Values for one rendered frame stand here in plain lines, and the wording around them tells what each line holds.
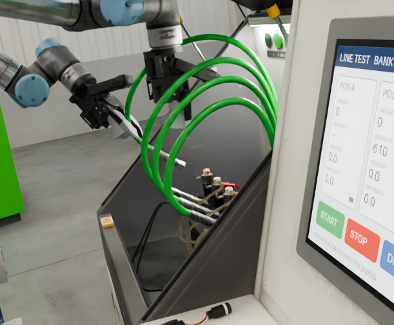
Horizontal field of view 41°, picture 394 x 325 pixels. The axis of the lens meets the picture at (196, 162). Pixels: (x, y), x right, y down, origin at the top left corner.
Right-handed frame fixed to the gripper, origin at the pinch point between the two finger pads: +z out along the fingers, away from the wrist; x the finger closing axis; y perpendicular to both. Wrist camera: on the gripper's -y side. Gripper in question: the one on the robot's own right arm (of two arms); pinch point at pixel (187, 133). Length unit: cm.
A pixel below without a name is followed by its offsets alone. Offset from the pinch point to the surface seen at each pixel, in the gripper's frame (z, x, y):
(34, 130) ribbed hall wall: 105, -642, 62
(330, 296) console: 12, 59, -2
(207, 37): -20.6, -5.1, -9.1
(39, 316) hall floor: 121, -155, 60
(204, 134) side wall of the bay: 8.6, -30.9, -12.3
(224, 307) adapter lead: 21.2, 40.7, 7.9
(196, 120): -7.8, 24.8, 4.2
